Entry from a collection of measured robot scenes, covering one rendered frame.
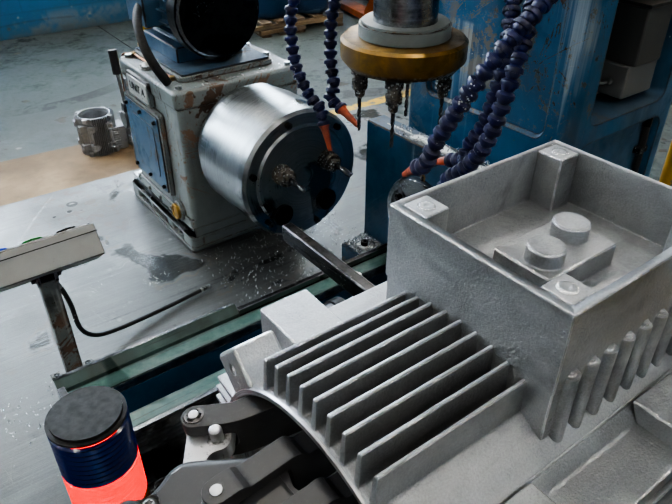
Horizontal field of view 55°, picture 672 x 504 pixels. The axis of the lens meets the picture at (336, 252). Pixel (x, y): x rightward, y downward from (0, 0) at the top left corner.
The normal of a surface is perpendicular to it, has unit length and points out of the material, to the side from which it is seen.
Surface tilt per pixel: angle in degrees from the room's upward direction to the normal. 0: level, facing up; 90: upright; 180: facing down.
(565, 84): 90
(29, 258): 54
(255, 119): 32
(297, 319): 0
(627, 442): 0
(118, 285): 0
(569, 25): 90
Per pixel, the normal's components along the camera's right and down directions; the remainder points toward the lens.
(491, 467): 0.36, -0.41
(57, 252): 0.48, -0.13
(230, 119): -0.51, -0.43
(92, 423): 0.00, -0.83
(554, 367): -0.80, 0.33
